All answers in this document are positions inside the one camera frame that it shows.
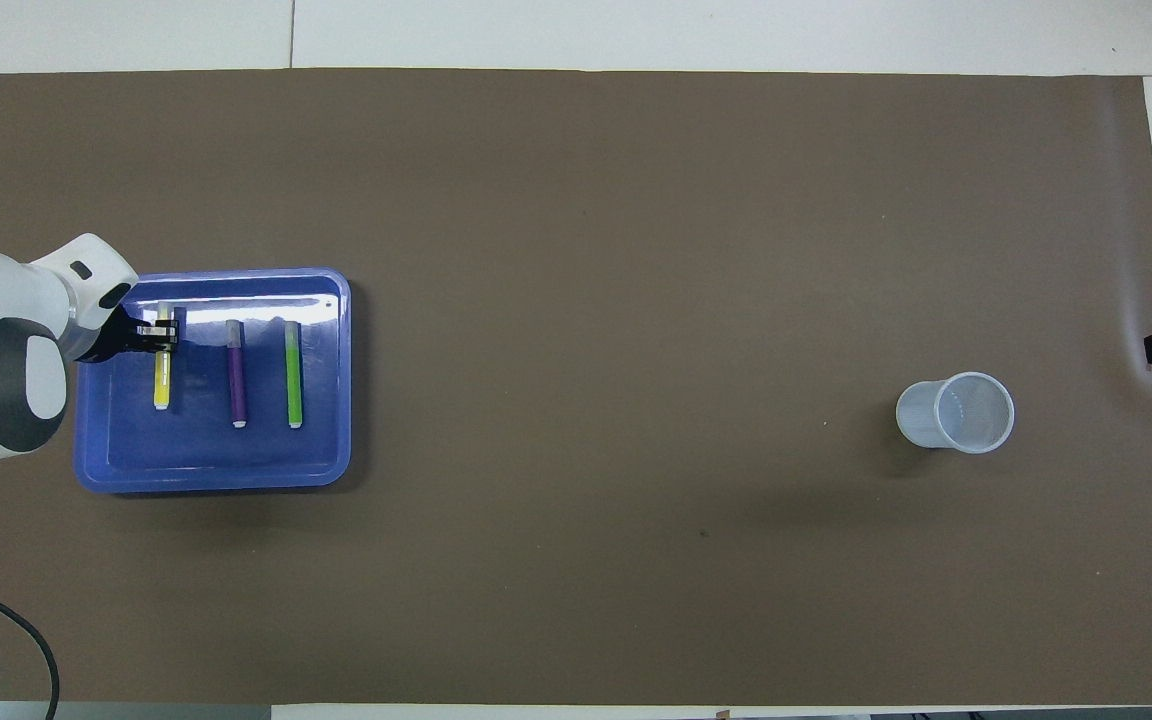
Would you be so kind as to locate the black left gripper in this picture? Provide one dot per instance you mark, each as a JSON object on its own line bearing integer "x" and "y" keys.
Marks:
{"x": 116, "y": 335}

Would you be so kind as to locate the green pen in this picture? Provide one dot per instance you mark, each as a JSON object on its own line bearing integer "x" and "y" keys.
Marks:
{"x": 294, "y": 380}

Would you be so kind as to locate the purple pen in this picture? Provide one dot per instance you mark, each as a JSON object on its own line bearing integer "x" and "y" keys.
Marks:
{"x": 237, "y": 380}

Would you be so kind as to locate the yellow pen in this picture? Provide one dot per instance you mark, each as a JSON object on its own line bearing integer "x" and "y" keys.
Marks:
{"x": 163, "y": 385}

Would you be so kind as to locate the brown table mat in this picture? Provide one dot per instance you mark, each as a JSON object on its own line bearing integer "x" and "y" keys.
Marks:
{"x": 586, "y": 300}

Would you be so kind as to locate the clear plastic cup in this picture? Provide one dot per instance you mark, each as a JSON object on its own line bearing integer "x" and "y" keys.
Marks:
{"x": 976, "y": 415}

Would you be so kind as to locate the blue plastic tray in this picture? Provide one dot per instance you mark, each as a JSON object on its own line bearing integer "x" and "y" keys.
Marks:
{"x": 196, "y": 455}

